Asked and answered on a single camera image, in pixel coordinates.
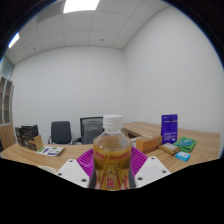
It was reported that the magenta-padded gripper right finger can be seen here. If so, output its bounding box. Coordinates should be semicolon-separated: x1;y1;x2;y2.
127;146;172;189

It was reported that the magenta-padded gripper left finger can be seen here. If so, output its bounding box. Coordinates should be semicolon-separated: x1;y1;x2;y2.
55;148;98;189

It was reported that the yellow-labelled tea drink bottle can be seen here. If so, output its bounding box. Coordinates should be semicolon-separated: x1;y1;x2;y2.
92;113;133;191

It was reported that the orange wooden box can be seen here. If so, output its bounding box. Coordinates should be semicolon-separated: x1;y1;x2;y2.
135;134;163;154

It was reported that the white paper sheet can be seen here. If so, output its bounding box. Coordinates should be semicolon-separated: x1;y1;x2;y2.
130;134;145;149

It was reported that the small tan box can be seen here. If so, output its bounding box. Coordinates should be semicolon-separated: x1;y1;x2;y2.
158;142;181;156

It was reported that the black mesh office chair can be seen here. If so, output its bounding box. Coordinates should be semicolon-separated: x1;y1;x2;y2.
79;116;105;145

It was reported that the wooden side desk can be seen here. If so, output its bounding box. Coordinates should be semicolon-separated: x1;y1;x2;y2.
122;121;163;138

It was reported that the white printed leaflet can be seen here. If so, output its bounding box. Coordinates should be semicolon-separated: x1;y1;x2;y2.
35;145;66;157

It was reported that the dark grey office chair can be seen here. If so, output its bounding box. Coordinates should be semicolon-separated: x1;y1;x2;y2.
47;120;74;145

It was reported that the small light blue box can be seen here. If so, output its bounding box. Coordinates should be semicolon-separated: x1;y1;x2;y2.
175;150;192;163

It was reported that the purple upright box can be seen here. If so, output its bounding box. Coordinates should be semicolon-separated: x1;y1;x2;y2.
160;113;179;145

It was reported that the flat green box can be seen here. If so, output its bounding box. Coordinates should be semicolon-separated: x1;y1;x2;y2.
173;136;198;154

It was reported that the kraft brown cardboard box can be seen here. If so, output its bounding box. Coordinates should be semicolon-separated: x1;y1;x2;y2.
27;134;44;152

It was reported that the wooden glass-door shelf cabinet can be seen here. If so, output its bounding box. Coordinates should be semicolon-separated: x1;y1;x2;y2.
0;75;17;150

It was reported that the small square ceiling light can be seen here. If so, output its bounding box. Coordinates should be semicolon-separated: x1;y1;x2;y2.
7;32;20;49

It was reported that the grey ceiling air vent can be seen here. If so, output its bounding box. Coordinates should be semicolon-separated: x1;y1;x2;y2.
37;1;66;24

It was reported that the large square ceiling light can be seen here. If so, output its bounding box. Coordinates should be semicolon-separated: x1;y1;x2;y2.
63;0;101;14

